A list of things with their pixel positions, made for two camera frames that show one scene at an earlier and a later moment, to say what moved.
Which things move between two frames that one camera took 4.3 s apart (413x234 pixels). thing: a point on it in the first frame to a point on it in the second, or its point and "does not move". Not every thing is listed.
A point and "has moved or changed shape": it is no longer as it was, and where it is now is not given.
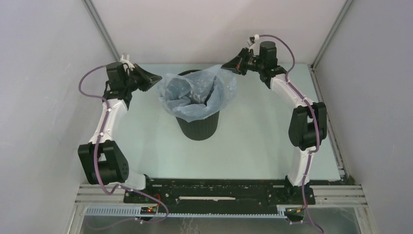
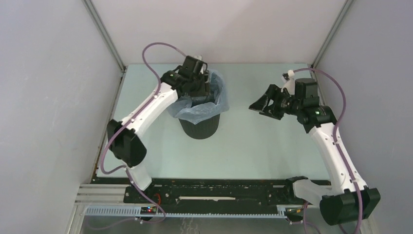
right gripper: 238,64 to 275,93
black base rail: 225,193 does not move
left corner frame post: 92,10 does not move
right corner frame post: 322,50 does not move
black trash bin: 200,129 does not move
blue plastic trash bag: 194,96 has moved or changed shape
